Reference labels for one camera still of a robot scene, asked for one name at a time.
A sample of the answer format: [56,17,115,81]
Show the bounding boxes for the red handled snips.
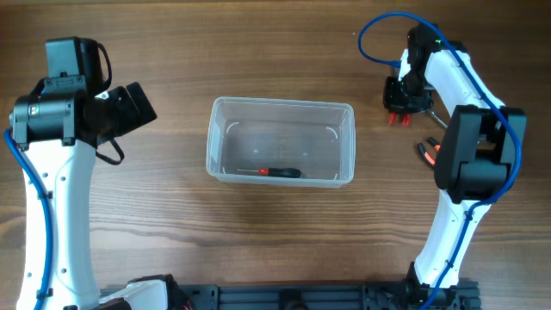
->
[388,112,412,127]

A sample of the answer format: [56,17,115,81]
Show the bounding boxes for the silver L-shaped wrench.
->
[426,109,448,128]

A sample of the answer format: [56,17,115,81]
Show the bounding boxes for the orange black pliers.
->
[417,137,441,169]

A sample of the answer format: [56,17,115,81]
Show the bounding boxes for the clear plastic container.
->
[206,96,356,188]

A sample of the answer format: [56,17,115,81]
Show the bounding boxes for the black red screwdriver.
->
[238,168,301,178]

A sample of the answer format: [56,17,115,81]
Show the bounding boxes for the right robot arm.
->
[383,22,527,309]

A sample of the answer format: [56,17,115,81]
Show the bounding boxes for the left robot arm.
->
[4,37,183,309]

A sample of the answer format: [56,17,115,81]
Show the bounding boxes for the right blue cable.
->
[357,11,523,310]

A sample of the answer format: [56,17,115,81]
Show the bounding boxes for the blue cable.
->
[357,11,523,310]
[3,127,55,310]

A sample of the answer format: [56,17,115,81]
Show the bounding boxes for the left blue cable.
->
[3,127,55,310]

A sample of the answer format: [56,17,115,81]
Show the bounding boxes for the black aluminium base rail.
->
[98,280,481,310]

